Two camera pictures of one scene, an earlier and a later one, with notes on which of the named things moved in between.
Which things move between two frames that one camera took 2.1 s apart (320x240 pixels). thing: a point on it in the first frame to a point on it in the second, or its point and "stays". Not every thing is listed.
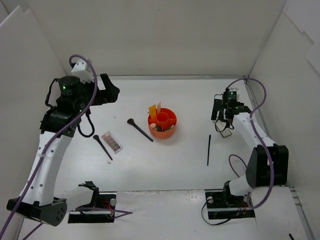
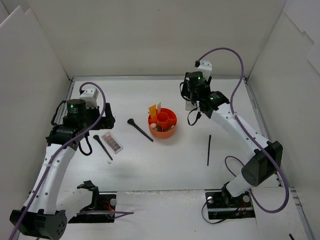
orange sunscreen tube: [152, 112] stays
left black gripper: [102, 90] to [105, 119]
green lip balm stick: [172, 127] stays
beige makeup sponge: [153, 125] stays
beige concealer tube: [159, 107] stays
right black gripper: [218, 110] to [190, 99]
